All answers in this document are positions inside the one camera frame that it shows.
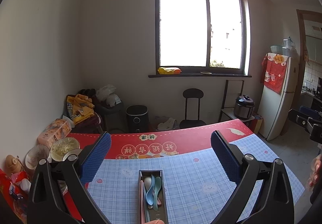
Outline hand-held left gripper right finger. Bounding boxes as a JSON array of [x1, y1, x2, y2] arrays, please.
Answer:
[[210, 130, 295, 224]]

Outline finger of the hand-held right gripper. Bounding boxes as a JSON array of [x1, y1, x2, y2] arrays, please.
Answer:
[[299, 105, 319, 114], [288, 109, 309, 127]]

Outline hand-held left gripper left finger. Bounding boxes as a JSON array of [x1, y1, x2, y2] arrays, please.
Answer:
[[26, 131, 112, 224]]

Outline pink chopstick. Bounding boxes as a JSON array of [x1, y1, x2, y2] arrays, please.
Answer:
[[140, 181, 144, 224]]

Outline blue spoon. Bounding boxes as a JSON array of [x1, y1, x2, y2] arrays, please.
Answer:
[[145, 174, 156, 205]]

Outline green spoon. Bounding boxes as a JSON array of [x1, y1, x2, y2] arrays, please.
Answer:
[[152, 176, 162, 211]]

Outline perforated metal utensil tray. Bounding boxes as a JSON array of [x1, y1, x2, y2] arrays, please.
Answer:
[[138, 169, 169, 224]]

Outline person's right hand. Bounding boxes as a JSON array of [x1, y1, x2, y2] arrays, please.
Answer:
[[305, 153, 322, 190]]

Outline white fridge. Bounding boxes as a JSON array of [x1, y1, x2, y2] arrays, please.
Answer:
[[257, 52, 300, 141]]

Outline bowl of brown soup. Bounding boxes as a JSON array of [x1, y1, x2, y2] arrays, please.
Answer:
[[62, 149, 83, 161]]

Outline red printed table mat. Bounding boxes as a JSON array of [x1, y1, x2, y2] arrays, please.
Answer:
[[63, 118, 254, 223]]

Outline bowl of shredded food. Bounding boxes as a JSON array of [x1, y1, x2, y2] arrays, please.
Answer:
[[50, 138, 80, 161]]

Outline dark red clothes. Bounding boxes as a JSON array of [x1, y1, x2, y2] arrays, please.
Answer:
[[73, 112, 102, 134]]

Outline cardboard box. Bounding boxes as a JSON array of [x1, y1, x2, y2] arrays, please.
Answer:
[[252, 113, 264, 134]]

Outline blue plaid table mat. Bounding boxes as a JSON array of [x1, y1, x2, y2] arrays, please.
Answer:
[[86, 136, 306, 224]]

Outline grey bin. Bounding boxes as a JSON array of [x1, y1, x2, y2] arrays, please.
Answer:
[[94, 101, 126, 132]]

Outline red printed cloth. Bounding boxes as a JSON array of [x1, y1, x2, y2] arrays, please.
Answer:
[[261, 53, 287, 94]]

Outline orange tissue pack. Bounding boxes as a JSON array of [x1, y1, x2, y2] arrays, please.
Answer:
[[37, 118, 72, 146]]

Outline yellow printed clothes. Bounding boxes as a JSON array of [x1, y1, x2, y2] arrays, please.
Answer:
[[66, 94, 95, 125]]

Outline black air fryer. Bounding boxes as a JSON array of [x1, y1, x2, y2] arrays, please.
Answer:
[[126, 105, 149, 133]]

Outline plastic wrapped bowl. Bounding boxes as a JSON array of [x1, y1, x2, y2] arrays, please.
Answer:
[[25, 144, 50, 170]]

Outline white plastic bag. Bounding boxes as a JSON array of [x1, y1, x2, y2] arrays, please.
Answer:
[[96, 84, 120, 107]]

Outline white cloth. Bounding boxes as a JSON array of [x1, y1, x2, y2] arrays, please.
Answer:
[[157, 118, 177, 131]]

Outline clear plastic container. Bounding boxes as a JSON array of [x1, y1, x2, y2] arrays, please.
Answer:
[[282, 36, 295, 57]]

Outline black stool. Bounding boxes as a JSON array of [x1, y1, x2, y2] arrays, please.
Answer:
[[179, 88, 207, 129]]

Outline red noodle packet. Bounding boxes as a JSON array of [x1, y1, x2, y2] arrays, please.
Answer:
[[0, 169, 28, 222]]

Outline yellow bag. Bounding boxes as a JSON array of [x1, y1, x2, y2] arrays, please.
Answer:
[[158, 67, 182, 75]]

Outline dark framed window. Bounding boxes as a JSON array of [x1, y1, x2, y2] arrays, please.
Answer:
[[148, 0, 252, 78]]

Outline kitchen wall cabinet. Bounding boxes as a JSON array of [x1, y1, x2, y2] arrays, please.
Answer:
[[303, 19, 322, 63]]

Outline black frame rack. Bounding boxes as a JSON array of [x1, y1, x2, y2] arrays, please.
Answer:
[[221, 79, 256, 122]]

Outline wooden door frame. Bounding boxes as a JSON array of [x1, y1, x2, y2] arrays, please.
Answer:
[[296, 9, 322, 124]]

